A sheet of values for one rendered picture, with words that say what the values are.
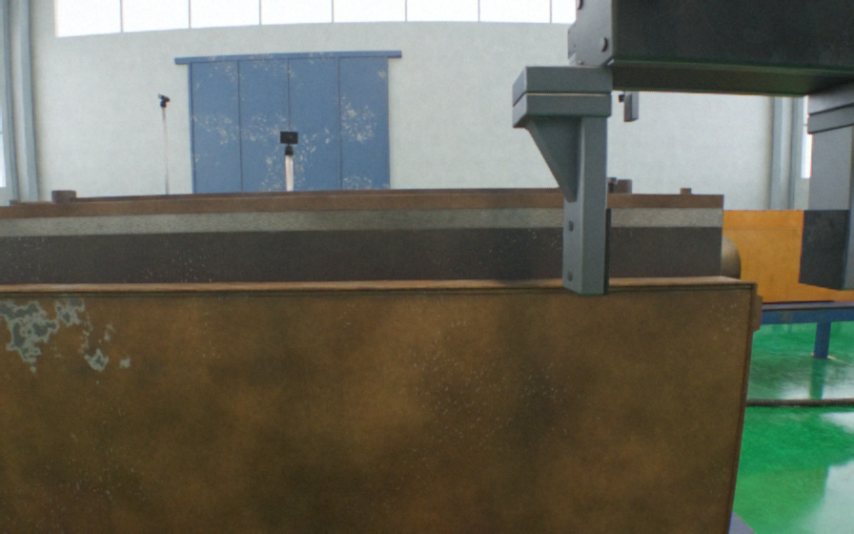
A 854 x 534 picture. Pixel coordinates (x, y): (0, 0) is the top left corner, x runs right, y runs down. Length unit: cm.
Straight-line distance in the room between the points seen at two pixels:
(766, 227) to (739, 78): 398
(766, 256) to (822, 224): 386
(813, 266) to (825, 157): 6
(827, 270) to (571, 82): 16
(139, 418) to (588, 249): 71
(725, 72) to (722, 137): 1203
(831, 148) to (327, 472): 67
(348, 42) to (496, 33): 323
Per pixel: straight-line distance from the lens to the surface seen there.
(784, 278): 429
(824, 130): 30
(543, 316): 64
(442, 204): 68
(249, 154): 1047
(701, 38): 23
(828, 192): 29
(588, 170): 21
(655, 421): 76
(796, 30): 26
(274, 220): 71
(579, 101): 21
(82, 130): 1257
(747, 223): 412
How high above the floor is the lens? 133
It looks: 6 degrees down
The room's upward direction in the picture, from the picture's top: 1 degrees counter-clockwise
